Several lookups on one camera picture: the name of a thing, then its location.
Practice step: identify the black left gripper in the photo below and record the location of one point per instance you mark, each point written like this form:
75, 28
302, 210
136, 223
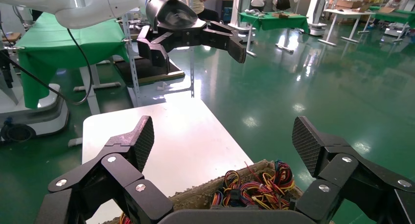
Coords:
172, 15

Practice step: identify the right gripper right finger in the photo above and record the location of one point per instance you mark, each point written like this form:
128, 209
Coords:
337, 174

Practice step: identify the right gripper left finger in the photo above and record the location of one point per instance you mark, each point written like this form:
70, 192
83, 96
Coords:
113, 177

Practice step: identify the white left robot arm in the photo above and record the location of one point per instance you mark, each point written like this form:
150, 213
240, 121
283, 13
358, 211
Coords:
81, 8

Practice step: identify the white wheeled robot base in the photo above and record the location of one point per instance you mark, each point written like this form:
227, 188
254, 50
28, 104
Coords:
52, 115
397, 29
317, 28

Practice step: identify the person in pale shirt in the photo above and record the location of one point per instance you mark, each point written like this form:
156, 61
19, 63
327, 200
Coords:
199, 2

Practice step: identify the white robot column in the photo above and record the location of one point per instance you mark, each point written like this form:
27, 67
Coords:
240, 8

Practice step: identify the grey metal shelf rack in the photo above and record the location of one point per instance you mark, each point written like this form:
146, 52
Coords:
135, 80

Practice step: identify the brown pulp cardboard box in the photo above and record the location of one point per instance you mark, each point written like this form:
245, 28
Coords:
194, 196

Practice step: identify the green cloth covered table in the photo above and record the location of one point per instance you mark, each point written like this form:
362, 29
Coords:
395, 16
282, 21

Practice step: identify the person in black clothes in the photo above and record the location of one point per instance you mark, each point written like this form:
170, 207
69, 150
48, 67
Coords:
283, 0

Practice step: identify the large green table cloth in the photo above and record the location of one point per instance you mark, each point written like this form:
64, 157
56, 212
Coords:
64, 44

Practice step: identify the white table with legs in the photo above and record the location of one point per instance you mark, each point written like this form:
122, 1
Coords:
347, 12

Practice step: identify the seated person in background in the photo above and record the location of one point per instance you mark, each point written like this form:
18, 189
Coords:
397, 2

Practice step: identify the white table leg frame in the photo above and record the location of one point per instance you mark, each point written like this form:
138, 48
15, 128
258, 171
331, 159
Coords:
94, 102

